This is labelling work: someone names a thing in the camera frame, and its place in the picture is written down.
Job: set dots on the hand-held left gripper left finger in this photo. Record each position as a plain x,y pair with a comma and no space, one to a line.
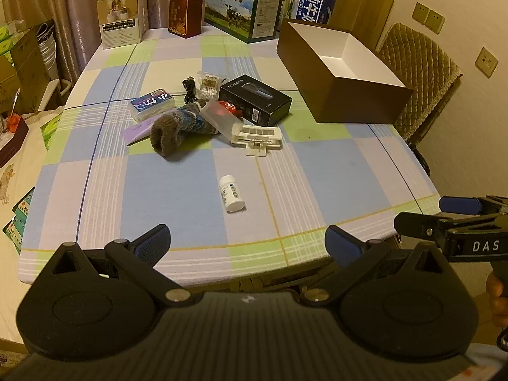
153,244

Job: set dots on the white product box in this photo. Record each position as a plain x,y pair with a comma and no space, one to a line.
119,20

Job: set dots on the checked tablecloth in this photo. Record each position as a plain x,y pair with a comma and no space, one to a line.
158,206

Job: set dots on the purple bottle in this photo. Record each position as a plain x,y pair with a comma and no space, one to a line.
137,133

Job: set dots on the black shaver box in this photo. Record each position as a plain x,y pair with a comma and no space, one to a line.
258,97

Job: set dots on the wall socket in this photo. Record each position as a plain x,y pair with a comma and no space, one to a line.
420,12
486,62
435,22

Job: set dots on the quilted chair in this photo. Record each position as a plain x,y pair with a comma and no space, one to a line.
416,75

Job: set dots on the clear cotton swab bag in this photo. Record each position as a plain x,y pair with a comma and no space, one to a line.
209,84

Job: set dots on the green packet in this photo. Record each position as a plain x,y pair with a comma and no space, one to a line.
50,131

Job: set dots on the green milk carton box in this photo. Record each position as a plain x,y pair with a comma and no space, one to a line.
234,8

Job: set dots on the brown blue knitted sock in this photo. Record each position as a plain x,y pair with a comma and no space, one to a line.
174,131

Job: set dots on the white pill bottle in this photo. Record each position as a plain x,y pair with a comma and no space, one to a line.
232,194

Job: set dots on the white plastic tray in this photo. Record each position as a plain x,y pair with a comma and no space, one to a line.
256,137

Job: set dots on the green tissue box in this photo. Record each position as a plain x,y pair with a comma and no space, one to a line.
8,39

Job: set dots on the dark red box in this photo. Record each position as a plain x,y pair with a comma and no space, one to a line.
182,12

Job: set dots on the small orange object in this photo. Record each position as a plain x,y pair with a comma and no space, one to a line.
14,122

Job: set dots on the blue red tissue pack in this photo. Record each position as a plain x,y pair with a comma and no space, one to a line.
153,105

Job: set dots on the translucent plastic case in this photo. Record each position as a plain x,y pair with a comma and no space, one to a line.
218,121

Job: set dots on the plain brown cardboard box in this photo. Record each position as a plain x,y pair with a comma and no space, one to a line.
29,71

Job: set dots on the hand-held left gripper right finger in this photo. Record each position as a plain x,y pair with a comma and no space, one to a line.
341,244

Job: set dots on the colourful booklets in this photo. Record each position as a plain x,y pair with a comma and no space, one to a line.
20,222

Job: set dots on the blue milk carton box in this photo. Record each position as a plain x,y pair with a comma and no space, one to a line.
313,2

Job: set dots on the person's right hand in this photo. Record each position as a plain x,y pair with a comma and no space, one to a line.
496,305

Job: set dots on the dark striped bag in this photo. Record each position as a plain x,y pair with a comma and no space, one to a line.
47,47

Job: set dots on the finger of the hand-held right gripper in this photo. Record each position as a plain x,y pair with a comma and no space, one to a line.
460,205
416,224

